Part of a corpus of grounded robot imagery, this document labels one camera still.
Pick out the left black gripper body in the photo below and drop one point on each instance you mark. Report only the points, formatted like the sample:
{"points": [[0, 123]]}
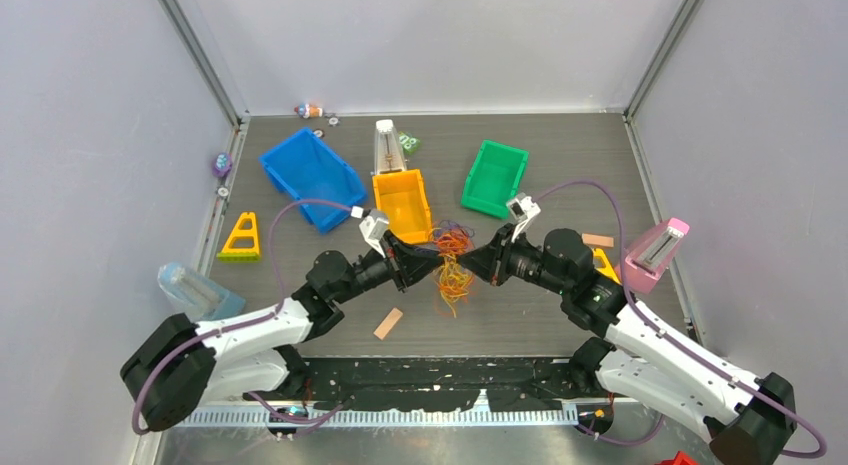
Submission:
{"points": [[389, 245]]}

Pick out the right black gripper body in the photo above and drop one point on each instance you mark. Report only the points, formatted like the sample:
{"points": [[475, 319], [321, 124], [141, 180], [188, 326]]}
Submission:
{"points": [[516, 256]]}

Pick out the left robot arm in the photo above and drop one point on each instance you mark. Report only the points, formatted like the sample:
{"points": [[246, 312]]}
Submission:
{"points": [[183, 364]]}

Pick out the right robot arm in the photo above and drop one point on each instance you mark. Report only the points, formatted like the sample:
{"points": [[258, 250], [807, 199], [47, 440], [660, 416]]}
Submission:
{"points": [[634, 352]]}

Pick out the tan wooden block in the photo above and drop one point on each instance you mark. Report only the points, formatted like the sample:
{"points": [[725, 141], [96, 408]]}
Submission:
{"points": [[598, 241], [388, 324]]}

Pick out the orange plastic bin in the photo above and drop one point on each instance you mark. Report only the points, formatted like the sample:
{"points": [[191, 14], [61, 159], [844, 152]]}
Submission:
{"points": [[402, 197]]}

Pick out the green plastic bin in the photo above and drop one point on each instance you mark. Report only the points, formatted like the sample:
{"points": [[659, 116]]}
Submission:
{"points": [[494, 178]]}

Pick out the tan wooden block right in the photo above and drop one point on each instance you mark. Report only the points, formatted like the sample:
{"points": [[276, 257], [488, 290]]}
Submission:
{"points": [[598, 241]]}

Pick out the yellow triangle block right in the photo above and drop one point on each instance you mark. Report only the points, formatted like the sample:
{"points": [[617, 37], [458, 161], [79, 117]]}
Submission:
{"points": [[603, 265]]}

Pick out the yellow triangle block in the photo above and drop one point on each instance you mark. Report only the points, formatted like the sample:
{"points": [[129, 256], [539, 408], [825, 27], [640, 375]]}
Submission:
{"points": [[603, 265], [242, 243]]}

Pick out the white metronome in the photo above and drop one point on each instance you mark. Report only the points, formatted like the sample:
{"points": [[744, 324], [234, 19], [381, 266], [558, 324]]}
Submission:
{"points": [[389, 155]]}

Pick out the green owl toy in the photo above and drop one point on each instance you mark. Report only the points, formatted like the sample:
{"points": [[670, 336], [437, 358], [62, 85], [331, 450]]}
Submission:
{"points": [[408, 143]]}

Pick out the blue plastic bin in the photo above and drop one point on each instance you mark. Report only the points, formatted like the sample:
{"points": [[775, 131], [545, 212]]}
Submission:
{"points": [[303, 166]]}

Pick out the pink metronome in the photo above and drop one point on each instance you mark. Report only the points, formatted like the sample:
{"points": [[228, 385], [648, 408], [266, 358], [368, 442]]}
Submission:
{"points": [[650, 255]]}

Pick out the yellow triangle block left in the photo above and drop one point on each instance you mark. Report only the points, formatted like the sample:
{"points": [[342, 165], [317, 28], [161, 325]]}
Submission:
{"points": [[242, 243]]}

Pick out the clown figurine toy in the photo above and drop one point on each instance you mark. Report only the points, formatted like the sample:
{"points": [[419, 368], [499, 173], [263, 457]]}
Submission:
{"points": [[308, 111]]}

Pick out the clear blue plastic bag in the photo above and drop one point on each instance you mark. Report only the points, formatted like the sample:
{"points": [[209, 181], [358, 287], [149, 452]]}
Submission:
{"points": [[194, 294]]}

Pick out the purple lotus toy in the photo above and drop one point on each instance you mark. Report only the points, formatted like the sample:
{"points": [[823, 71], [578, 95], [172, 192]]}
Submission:
{"points": [[222, 165]]}

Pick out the red object bottom edge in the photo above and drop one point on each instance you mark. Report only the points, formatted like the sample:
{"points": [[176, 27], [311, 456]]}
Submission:
{"points": [[680, 458]]}

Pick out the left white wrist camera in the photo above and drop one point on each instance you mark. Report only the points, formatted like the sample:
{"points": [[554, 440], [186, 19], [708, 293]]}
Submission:
{"points": [[373, 224]]}

